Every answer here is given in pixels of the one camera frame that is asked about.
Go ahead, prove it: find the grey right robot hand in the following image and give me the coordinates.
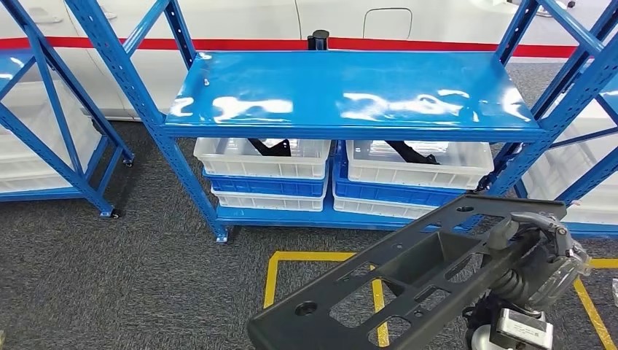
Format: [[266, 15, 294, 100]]
[[485, 211, 593, 313]]

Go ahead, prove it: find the black plastic panel part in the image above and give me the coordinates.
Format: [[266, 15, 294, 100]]
[[246, 194, 568, 350]]

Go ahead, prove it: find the black part in bin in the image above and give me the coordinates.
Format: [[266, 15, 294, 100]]
[[384, 140, 442, 166], [248, 138, 293, 158]]

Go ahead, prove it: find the yellow floor tape square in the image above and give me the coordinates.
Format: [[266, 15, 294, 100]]
[[572, 257, 618, 350], [262, 250, 391, 349]]

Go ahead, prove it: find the large white plastic bin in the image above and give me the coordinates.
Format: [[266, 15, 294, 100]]
[[0, 77, 103, 195], [522, 96, 618, 203], [561, 195, 618, 227]]

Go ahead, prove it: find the red barrier belt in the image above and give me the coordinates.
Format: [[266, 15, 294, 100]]
[[0, 36, 580, 60]]

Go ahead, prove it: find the white car body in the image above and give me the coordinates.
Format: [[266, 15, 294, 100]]
[[0, 0, 580, 122]]

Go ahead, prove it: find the black stanchion post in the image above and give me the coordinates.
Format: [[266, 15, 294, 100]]
[[307, 29, 331, 53]]

